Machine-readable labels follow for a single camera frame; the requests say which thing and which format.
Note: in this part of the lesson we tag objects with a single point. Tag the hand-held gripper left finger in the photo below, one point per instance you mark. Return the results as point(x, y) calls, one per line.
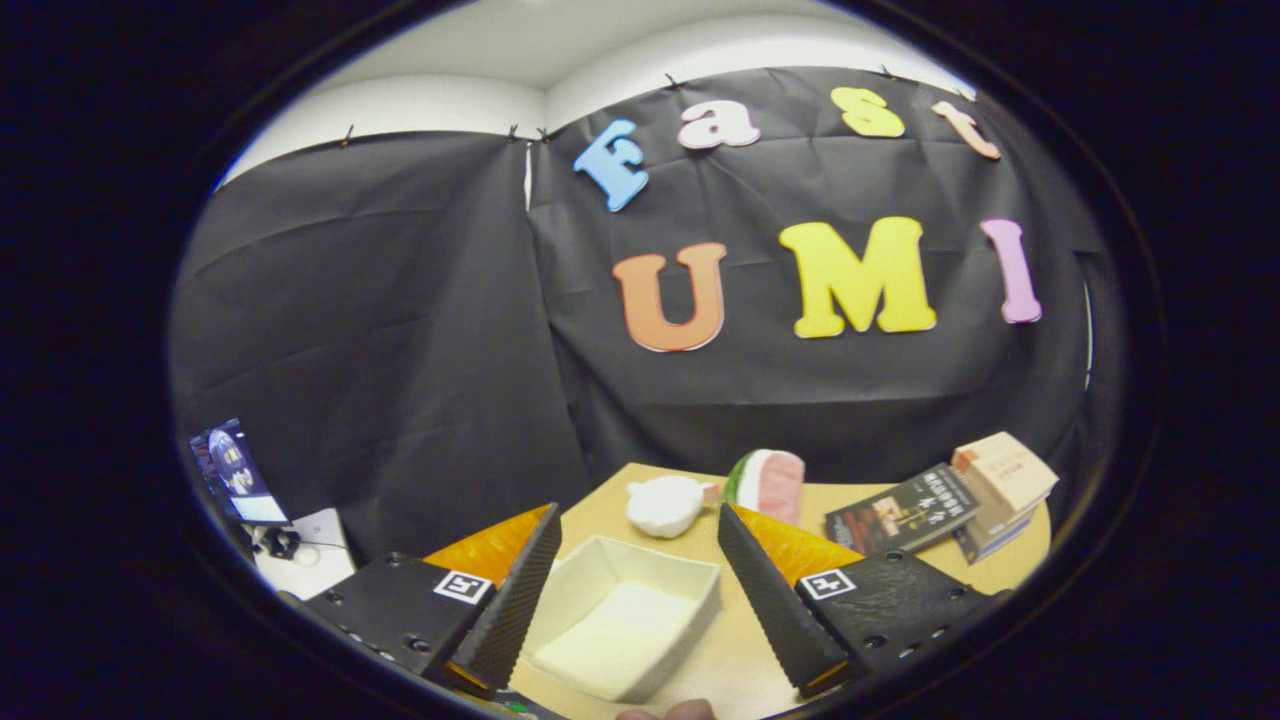
point(510, 610)

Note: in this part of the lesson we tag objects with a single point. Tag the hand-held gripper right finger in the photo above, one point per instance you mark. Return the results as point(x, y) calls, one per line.
point(770, 610)

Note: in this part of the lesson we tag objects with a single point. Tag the cream fabric storage box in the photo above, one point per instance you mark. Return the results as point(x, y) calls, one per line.
point(625, 630)

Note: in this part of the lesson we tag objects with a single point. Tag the watermelon slice plush toy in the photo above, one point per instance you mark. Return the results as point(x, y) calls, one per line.
point(770, 485)

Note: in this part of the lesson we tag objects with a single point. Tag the white plush toy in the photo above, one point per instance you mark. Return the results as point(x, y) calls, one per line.
point(665, 505)

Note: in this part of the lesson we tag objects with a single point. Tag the black book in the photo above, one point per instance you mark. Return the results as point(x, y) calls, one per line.
point(905, 510)

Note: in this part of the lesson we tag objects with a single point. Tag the white side table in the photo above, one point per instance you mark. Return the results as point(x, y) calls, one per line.
point(320, 560)

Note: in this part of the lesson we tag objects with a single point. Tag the blue book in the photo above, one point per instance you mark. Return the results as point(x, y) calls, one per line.
point(995, 540)

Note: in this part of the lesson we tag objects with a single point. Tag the computer monitor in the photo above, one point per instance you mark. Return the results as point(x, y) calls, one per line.
point(235, 470)

